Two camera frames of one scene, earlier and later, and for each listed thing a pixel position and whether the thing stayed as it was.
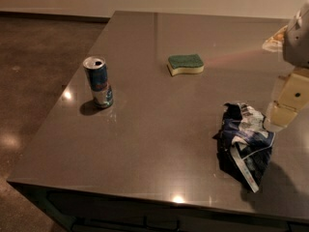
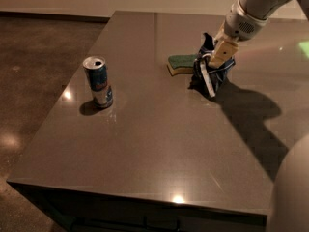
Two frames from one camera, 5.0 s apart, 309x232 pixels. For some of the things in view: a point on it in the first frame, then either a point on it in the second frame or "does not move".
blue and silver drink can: (96, 69) does not move
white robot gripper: (297, 41) to (238, 25)
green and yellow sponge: (181, 64) does not move
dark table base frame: (80, 211) does not move
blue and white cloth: (244, 140) to (207, 77)
